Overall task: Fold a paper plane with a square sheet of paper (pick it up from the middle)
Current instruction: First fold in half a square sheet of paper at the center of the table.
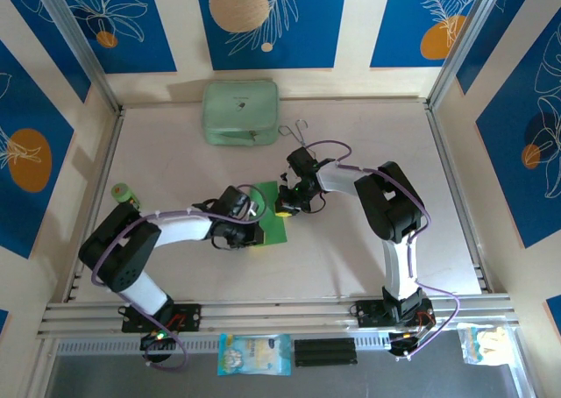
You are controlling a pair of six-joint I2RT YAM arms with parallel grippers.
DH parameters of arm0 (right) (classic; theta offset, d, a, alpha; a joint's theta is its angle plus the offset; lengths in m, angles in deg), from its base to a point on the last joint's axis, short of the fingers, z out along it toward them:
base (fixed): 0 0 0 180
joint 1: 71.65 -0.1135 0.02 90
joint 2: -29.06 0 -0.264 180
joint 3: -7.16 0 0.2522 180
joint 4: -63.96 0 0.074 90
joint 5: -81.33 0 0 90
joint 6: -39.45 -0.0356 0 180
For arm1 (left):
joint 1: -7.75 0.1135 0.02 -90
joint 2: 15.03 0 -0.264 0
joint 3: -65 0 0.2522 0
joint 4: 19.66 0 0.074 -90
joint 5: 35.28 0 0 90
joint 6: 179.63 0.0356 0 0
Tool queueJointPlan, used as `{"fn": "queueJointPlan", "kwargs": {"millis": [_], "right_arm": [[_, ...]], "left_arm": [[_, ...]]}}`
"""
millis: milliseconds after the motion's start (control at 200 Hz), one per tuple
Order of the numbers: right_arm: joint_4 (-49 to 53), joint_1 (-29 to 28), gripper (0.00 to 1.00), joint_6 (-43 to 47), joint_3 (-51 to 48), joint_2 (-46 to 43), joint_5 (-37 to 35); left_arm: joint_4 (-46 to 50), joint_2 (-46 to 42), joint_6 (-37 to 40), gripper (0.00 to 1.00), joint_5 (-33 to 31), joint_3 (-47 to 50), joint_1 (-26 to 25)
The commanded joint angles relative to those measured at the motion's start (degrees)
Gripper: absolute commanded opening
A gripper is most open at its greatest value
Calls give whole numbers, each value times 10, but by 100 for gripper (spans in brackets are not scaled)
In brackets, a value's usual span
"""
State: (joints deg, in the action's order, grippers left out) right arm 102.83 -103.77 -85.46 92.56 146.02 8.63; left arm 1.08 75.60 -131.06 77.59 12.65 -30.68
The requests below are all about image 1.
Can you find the black arm base electronics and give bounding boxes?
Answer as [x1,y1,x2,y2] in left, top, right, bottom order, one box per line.
[138,330,179,353]
[387,330,423,360]

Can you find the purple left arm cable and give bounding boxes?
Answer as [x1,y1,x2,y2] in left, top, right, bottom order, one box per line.
[90,183,271,373]

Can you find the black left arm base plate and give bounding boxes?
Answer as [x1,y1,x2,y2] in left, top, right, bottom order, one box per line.
[118,303,202,334]

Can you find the long aluminium base rail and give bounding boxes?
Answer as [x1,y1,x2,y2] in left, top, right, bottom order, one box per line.
[37,293,521,340]

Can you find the aluminium frame post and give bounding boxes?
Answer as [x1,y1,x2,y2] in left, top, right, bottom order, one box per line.
[32,0,123,113]
[425,0,516,110]

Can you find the aluminium table side rail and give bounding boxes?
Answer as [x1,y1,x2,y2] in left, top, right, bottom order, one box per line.
[64,108,126,303]
[424,102,494,295]

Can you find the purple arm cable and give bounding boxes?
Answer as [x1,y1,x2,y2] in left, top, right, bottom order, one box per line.
[304,139,462,360]
[90,183,271,373]

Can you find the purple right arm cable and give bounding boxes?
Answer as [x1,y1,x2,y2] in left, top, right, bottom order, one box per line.
[304,139,462,360]

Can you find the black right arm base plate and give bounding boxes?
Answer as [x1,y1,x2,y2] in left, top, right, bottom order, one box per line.
[349,299,437,329]

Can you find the green square paper sheet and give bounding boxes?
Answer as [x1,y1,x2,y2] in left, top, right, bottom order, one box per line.
[248,181,289,246]

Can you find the clear bag of chips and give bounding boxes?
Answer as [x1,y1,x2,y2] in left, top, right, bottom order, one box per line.
[457,323,513,366]

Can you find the grey slotted cable duct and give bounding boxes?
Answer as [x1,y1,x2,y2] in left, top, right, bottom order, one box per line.
[55,332,461,358]

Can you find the metal wire tongs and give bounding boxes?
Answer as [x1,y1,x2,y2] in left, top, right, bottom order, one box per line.
[278,118,313,148]

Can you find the mint green zip pouch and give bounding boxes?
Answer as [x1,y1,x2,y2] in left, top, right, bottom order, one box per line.
[200,80,281,147]

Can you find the blue snack packet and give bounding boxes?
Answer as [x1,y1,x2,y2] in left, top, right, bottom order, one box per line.
[217,332,293,377]

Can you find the black ribbed block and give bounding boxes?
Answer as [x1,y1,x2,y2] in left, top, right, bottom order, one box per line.
[293,338,359,368]

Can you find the small green bottle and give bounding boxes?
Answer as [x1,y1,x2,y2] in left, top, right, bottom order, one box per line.
[111,182,142,210]

